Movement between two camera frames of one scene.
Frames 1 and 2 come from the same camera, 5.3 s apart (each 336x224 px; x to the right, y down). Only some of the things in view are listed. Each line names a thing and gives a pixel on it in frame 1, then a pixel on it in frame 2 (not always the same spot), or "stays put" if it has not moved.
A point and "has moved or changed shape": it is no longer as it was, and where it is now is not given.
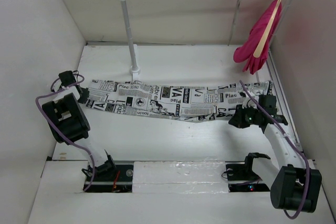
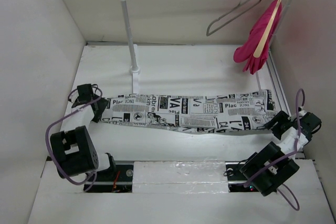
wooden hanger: [261, 47] stays put
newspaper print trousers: [195, 102] has moved or changed shape
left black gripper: [85, 95] → [103, 105]
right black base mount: [241, 177] stays put
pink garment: [246, 51] stays put
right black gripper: [237, 119] → [280, 117]
